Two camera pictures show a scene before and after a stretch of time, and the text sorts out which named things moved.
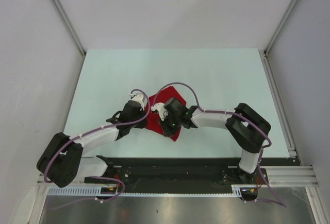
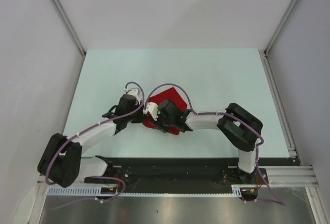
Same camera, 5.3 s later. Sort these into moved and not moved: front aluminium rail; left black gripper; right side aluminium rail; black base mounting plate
Moved: left black gripper
Not moved: black base mounting plate; right side aluminium rail; front aluminium rail
